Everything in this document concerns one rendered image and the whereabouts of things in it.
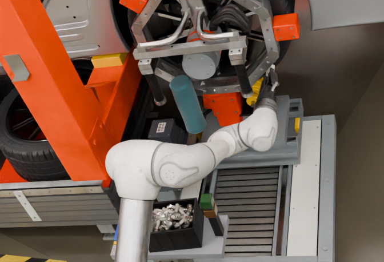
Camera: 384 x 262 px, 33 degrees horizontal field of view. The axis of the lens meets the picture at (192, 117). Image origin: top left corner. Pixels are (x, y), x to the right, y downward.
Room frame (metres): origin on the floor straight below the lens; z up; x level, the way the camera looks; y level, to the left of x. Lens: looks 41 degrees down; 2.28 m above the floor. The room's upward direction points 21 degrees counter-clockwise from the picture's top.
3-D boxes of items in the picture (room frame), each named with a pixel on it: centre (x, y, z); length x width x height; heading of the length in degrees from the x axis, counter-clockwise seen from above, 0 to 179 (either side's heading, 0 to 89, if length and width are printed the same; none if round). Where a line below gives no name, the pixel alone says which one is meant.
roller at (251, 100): (2.10, -0.31, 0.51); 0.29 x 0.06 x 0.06; 156
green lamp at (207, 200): (1.45, 0.05, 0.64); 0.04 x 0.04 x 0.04; 66
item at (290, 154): (2.21, -0.23, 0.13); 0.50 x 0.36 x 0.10; 66
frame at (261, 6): (2.06, -0.16, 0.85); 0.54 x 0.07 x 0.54; 66
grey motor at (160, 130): (2.13, 0.15, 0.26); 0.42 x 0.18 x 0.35; 156
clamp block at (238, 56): (1.80, -0.23, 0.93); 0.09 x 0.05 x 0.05; 156
